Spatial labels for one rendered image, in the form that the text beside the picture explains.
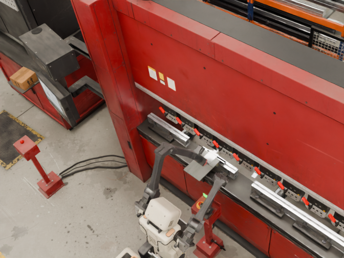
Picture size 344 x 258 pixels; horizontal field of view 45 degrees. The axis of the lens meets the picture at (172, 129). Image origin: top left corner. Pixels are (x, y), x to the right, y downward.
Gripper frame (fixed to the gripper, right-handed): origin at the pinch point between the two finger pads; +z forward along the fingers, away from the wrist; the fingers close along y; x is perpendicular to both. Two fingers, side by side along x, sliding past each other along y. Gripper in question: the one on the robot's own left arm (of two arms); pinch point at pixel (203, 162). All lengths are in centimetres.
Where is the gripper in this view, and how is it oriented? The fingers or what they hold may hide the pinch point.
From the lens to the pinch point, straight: 356.8
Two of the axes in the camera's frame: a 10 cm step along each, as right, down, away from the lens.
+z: 4.2, 3.0, 8.6
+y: -7.2, -4.7, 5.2
